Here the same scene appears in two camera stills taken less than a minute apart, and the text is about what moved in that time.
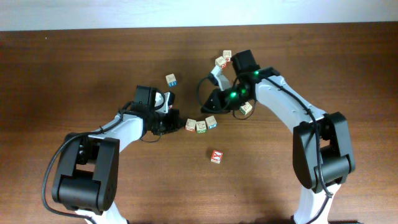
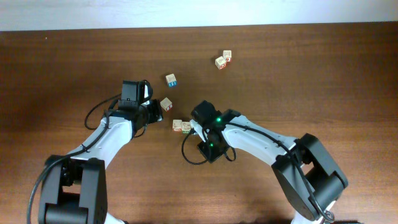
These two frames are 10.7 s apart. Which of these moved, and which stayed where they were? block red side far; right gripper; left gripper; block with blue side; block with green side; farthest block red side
Moved: left gripper; block with green side; right gripper
Stayed: block with blue side; farthest block red side; block red side far
